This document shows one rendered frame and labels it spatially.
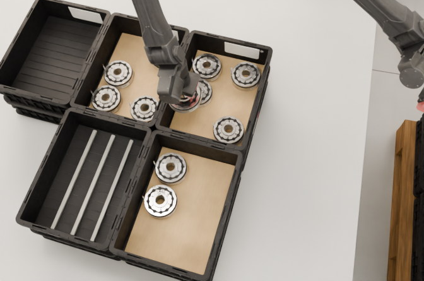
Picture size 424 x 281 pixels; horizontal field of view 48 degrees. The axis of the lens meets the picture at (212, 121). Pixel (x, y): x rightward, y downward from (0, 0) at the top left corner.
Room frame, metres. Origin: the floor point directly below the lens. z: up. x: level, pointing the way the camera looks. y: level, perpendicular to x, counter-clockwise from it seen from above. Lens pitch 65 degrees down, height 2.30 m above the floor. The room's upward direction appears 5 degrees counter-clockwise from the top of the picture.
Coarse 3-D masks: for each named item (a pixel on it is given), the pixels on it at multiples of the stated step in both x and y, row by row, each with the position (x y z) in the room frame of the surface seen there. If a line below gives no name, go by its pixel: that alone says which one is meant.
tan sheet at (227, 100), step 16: (224, 64) 0.91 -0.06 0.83; (256, 64) 0.90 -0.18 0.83; (224, 80) 0.85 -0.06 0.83; (224, 96) 0.78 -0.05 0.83; (240, 96) 0.78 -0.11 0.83; (176, 112) 0.74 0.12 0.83; (192, 112) 0.73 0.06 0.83; (208, 112) 0.73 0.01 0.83; (224, 112) 0.72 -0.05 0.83; (240, 112) 0.71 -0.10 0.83; (176, 128) 0.68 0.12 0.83; (192, 128) 0.67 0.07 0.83; (208, 128) 0.67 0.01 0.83; (240, 144) 0.60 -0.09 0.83
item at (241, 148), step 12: (192, 36) 0.98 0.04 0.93; (204, 36) 0.98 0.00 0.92; (216, 36) 0.97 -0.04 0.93; (264, 48) 0.90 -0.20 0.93; (264, 72) 0.82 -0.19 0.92; (252, 108) 0.68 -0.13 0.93; (156, 120) 0.67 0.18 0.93; (252, 120) 0.64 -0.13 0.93; (168, 132) 0.62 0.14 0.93; (180, 132) 0.62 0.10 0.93; (216, 144) 0.56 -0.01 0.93; (228, 144) 0.56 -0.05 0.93
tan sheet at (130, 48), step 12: (132, 36) 1.07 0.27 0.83; (120, 48) 1.02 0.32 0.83; (132, 48) 1.02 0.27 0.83; (120, 60) 0.97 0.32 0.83; (132, 60) 0.97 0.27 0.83; (144, 60) 0.96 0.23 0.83; (144, 72) 0.91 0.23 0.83; (156, 72) 0.91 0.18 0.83; (132, 84) 0.87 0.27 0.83; (144, 84) 0.86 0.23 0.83; (156, 84) 0.86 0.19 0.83; (132, 96) 0.82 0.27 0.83; (156, 96) 0.81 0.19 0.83; (120, 108) 0.77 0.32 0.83
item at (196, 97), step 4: (196, 88) 0.71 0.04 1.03; (196, 92) 0.70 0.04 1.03; (196, 96) 0.68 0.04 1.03; (188, 100) 0.67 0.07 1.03; (192, 100) 0.67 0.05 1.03; (196, 100) 0.67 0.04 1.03; (172, 104) 0.66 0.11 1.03; (176, 104) 0.66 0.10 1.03; (180, 104) 0.66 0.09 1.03; (184, 104) 0.66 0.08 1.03; (188, 104) 0.66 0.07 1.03; (192, 104) 0.66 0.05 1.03; (176, 108) 0.65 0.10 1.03; (180, 108) 0.65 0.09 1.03; (184, 108) 0.65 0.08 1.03; (188, 108) 0.65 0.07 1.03
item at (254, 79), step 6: (240, 66) 0.88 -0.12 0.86; (246, 66) 0.88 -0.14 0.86; (252, 66) 0.88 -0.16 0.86; (234, 72) 0.86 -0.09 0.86; (258, 72) 0.85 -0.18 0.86; (234, 78) 0.83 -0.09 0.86; (240, 78) 0.83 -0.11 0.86; (252, 78) 0.83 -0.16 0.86; (258, 78) 0.82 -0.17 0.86; (240, 84) 0.81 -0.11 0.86; (246, 84) 0.81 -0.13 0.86; (252, 84) 0.80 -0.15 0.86
